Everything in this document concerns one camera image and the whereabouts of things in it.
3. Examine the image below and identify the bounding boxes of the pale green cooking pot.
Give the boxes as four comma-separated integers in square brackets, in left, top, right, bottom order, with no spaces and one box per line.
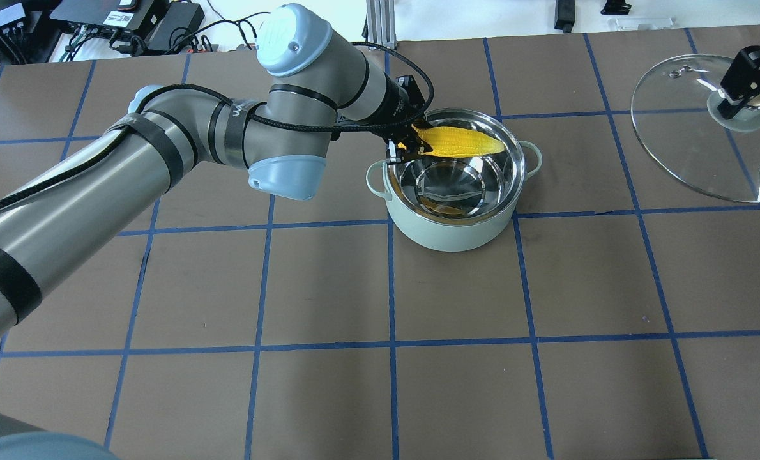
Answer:
[365,109,543,252]

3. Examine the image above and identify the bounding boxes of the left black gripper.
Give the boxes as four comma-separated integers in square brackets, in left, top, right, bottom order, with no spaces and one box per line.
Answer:
[380,75,433,165]

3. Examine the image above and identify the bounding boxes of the aluminium frame post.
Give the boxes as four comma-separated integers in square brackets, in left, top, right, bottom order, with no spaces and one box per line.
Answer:
[365,0,398,49]

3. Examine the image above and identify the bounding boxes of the clear plastic holder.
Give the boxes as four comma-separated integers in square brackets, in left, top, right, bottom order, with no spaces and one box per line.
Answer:
[607,15,676,32]

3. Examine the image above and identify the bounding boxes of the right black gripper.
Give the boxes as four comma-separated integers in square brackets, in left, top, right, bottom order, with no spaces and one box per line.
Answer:
[718,46,760,120]

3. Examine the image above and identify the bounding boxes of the black power adapter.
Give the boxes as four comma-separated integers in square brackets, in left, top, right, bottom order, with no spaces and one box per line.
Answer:
[553,0,576,34]

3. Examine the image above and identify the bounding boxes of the glass pot lid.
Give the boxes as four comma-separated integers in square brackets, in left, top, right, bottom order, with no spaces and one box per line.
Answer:
[630,54,760,203]

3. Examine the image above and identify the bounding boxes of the yellow corn cob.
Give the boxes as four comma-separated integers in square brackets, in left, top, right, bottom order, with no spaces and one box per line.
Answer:
[412,125,506,159]

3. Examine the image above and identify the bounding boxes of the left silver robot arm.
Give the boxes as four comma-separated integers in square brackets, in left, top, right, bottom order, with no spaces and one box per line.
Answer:
[0,4,429,337]

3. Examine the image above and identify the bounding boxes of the black electronics box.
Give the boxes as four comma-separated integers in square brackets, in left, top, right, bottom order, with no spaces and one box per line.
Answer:
[50,1,205,56]

